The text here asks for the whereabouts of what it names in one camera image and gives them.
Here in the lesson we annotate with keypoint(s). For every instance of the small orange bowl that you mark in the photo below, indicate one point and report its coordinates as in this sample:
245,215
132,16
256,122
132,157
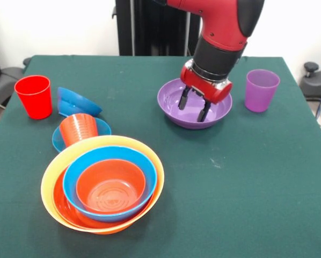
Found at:
109,188

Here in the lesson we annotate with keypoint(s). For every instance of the purple bowl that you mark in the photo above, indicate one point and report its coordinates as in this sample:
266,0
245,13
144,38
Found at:
167,103

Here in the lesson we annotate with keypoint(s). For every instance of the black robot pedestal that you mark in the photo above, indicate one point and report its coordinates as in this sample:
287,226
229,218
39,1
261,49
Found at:
149,32

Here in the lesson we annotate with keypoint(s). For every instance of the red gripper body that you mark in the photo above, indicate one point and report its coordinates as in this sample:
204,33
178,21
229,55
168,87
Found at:
203,88

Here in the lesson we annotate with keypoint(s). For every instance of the large yellow bowl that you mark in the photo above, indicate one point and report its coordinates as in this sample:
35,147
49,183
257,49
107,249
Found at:
115,141

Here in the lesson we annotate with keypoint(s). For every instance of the small dark blue bowl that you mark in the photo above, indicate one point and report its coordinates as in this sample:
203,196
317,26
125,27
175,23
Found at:
74,103

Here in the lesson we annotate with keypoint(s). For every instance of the wide orange bowl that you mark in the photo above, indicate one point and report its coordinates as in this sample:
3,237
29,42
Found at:
61,207

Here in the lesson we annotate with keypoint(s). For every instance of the orange cup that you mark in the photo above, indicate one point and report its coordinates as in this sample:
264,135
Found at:
78,129

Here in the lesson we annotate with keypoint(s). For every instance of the small light blue bowl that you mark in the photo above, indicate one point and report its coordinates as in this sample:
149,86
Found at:
104,127

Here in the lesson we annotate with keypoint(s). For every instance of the dark green table cloth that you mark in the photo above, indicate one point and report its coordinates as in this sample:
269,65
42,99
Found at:
230,215

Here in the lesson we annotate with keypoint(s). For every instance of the black office chair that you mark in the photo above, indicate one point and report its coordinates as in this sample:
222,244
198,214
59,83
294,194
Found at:
4,78

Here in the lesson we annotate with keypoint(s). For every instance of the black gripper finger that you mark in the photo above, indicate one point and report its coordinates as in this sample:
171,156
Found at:
183,100
203,113

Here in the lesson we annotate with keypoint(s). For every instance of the red cup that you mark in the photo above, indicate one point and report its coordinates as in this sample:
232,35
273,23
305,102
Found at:
34,99

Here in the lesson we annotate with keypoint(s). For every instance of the purple cup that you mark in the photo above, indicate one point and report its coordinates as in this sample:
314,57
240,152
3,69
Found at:
261,91

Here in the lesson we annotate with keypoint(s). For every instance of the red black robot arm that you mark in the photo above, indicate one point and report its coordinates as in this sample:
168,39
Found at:
222,27

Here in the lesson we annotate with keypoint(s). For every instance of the large light blue bowl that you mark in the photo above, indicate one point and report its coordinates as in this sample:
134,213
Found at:
70,182

